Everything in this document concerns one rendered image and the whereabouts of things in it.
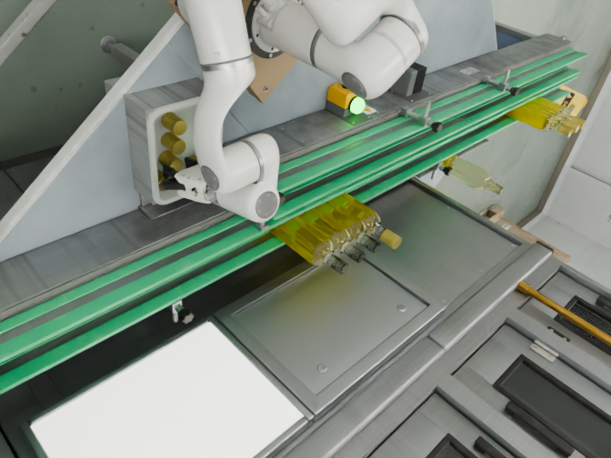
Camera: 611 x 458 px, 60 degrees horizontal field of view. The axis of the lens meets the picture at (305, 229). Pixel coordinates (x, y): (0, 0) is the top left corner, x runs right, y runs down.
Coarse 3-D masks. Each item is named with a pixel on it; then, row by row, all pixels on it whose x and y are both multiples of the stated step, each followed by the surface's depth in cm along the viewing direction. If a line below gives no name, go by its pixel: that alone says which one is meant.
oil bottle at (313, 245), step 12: (276, 228) 129; (288, 228) 126; (300, 228) 126; (312, 228) 126; (288, 240) 127; (300, 240) 124; (312, 240) 123; (324, 240) 123; (300, 252) 125; (312, 252) 122; (324, 252) 121
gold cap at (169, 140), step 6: (168, 132) 112; (162, 138) 111; (168, 138) 110; (174, 138) 110; (162, 144) 112; (168, 144) 110; (174, 144) 109; (180, 144) 110; (174, 150) 110; (180, 150) 111
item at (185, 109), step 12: (156, 108) 99; (168, 108) 100; (180, 108) 102; (192, 108) 113; (156, 120) 108; (192, 120) 115; (156, 132) 110; (156, 144) 112; (192, 144) 119; (156, 156) 113; (180, 156) 118; (156, 168) 106; (156, 180) 107; (156, 192) 109; (168, 192) 114
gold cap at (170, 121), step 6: (168, 114) 109; (174, 114) 109; (162, 120) 109; (168, 120) 108; (174, 120) 107; (180, 120) 107; (168, 126) 108; (174, 126) 107; (180, 126) 108; (186, 126) 109; (174, 132) 108; (180, 132) 109
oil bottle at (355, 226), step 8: (320, 208) 133; (328, 208) 133; (336, 208) 133; (344, 208) 134; (336, 216) 131; (344, 216) 131; (352, 216) 131; (344, 224) 129; (352, 224) 129; (360, 224) 129; (352, 232) 128; (360, 232) 128; (352, 240) 129
